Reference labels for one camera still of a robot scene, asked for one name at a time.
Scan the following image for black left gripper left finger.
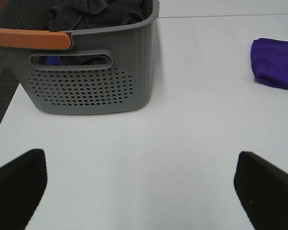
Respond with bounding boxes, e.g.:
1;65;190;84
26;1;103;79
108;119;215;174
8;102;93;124
0;149;48;230

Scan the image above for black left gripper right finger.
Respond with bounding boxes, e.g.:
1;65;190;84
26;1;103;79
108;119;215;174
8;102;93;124
233;151;288;230

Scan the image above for folded purple towel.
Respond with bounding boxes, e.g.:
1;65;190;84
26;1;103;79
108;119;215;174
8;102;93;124
250;38;288;90

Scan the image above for blue towel in basket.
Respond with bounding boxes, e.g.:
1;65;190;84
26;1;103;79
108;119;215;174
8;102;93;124
44;56;61;66

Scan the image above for grey perforated plastic basket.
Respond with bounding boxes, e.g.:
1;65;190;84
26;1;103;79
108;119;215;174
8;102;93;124
0;0;159;115

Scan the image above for dark grey towel in basket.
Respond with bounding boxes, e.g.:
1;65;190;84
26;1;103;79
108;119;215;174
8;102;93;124
48;0;144;32

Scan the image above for orange basket handle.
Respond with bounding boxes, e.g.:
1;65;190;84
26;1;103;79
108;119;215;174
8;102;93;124
0;0;72;50

